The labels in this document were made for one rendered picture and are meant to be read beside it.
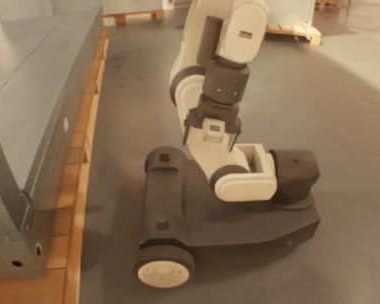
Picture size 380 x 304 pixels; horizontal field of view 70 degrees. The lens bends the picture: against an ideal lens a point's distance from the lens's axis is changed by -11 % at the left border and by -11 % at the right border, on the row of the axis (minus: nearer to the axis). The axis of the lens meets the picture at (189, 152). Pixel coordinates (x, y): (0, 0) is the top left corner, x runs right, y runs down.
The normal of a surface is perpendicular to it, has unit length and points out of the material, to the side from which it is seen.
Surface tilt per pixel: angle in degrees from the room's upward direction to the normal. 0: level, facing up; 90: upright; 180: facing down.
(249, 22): 90
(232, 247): 90
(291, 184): 90
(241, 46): 90
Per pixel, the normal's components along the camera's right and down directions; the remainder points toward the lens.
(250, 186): 0.04, 0.58
